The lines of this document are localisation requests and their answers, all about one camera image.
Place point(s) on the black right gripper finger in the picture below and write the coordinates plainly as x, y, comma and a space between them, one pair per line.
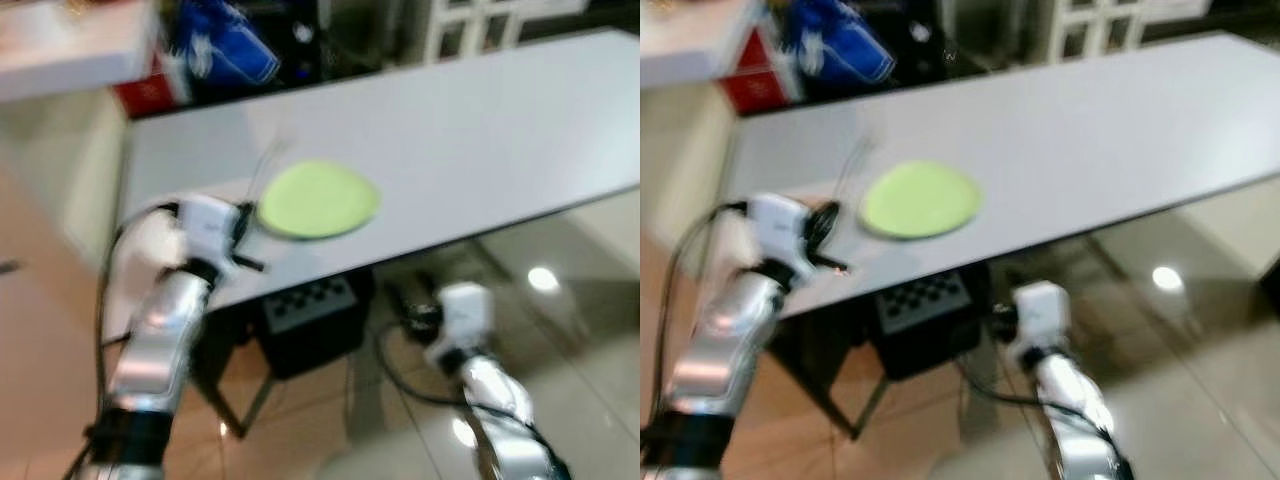
398, 296

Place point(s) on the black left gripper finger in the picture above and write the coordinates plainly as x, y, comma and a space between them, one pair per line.
830, 264
250, 264

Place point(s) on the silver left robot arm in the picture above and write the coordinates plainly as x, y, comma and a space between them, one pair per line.
725, 340
165, 330

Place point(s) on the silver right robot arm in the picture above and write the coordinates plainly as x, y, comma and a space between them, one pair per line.
1070, 400
495, 390

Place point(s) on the black box with checker pattern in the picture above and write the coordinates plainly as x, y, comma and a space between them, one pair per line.
930, 325
310, 330

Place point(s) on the green round plate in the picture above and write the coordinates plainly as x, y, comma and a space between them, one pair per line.
920, 200
318, 200

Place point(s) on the red box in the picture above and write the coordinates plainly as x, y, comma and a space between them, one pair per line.
145, 95
755, 85

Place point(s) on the blue bag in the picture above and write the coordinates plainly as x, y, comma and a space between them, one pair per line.
840, 45
225, 45

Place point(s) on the white counter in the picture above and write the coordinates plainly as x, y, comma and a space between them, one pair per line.
60, 50
690, 55

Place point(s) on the white cabinet with glass doors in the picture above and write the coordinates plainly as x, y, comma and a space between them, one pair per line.
480, 25
1100, 25

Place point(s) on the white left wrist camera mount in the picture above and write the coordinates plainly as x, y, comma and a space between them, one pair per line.
208, 228
780, 230

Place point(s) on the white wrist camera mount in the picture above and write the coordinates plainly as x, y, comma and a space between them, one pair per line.
465, 312
1042, 312
208, 228
780, 230

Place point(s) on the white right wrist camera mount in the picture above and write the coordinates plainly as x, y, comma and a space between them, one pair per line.
465, 312
1042, 312

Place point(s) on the grey metal table frame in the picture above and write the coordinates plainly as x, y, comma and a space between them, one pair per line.
845, 420
222, 400

